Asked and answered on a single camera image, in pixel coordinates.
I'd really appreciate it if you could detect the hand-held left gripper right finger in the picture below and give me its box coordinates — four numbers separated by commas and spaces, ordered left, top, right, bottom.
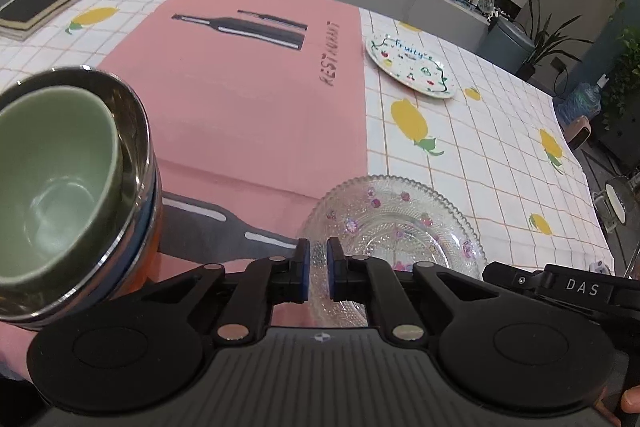
326, 237, 502, 350

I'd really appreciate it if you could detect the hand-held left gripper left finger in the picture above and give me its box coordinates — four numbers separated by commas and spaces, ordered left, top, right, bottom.
131, 237, 312, 349

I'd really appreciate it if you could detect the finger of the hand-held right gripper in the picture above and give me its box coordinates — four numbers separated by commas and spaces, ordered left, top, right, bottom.
481, 260, 551, 304

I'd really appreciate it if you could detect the clear glass plate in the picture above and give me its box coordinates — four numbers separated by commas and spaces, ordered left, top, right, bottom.
300, 175, 489, 328

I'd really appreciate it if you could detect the stainless steel bowl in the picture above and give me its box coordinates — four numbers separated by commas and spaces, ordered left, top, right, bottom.
0, 66, 164, 326

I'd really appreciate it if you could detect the green ceramic bowl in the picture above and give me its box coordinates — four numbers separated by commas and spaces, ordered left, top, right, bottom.
0, 87, 124, 289

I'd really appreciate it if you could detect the person's right hand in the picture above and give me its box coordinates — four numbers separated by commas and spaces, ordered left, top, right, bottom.
619, 388, 640, 417

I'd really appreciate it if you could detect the glass kettle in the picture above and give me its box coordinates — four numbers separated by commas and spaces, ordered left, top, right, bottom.
601, 174, 640, 234

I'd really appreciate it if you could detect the lemon-print checked tablecloth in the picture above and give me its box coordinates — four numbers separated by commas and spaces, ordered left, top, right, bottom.
0, 0, 617, 279

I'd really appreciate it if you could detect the pink stool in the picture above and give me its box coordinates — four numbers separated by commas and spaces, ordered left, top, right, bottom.
564, 117, 594, 148

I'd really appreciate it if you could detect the pink bottle-print cloth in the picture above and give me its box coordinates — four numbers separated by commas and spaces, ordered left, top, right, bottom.
94, 0, 372, 329

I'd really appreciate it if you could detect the blue water bottle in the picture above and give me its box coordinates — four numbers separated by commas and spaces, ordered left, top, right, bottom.
556, 81, 602, 128

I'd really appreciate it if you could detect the white fruit-patterned plate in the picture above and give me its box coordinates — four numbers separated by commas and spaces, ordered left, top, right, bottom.
364, 33, 457, 100

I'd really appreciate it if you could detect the grey trash bin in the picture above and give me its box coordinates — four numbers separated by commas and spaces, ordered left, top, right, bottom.
484, 15, 537, 76

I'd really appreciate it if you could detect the long-leaf potted plant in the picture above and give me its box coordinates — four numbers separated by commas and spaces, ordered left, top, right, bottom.
514, 0, 594, 81

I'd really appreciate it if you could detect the hanging vine plant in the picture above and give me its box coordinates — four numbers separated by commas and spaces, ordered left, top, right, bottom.
586, 0, 640, 124

